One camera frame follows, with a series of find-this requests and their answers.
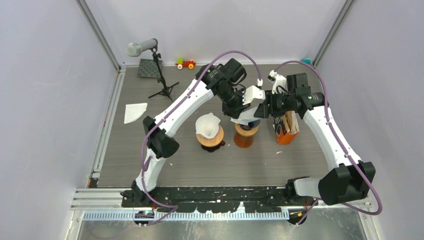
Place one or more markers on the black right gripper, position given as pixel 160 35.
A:
pixel 262 111

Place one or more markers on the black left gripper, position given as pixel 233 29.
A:
pixel 234 111

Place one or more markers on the small wooden ring holder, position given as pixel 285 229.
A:
pixel 246 133

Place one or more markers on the orange coffee filter box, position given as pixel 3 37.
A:
pixel 286 128

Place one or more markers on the white paper coffee filter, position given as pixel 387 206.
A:
pixel 207 126

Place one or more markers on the amber glass carafe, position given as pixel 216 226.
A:
pixel 243 141

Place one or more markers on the large wooden ring holder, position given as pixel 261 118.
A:
pixel 211 142

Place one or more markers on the dark brown dripper cup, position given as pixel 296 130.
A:
pixel 211 149

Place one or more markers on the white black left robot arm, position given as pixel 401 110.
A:
pixel 159 143

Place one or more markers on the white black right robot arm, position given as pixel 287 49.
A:
pixel 348 175

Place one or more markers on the toy brick car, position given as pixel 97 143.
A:
pixel 181 63

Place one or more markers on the white paper sheet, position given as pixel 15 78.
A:
pixel 134 111

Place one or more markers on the grey microphone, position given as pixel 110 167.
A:
pixel 135 49

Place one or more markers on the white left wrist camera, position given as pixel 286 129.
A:
pixel 254 93

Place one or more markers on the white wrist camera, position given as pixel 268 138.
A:
pixel 254 93
pixel 279 82

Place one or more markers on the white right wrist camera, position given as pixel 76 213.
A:
pixel 279 82

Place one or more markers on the grey studded base plate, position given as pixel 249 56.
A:
pixel 148 69

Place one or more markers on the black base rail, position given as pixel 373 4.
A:
pixel 254 199

